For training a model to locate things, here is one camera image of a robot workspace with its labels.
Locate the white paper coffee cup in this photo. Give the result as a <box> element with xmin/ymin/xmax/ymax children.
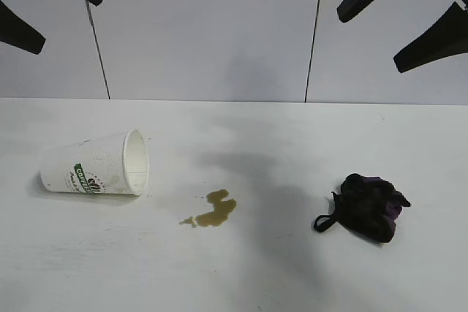
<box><xmin>39</xmin><ymin>128</ymin><xmax>151</xmax><ymax>197</ymax></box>

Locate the dark purple cloth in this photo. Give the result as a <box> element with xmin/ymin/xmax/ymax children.
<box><xmin>313</xmin><ymin>172</ymin><xmax>412</xmax><ymax>244</ymax></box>

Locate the brown coffee spill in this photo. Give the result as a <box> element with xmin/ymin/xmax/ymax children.
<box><xmin>178</xmin><ymin>189</ymin><xmax>238</xmax><ymax>229</ymax></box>

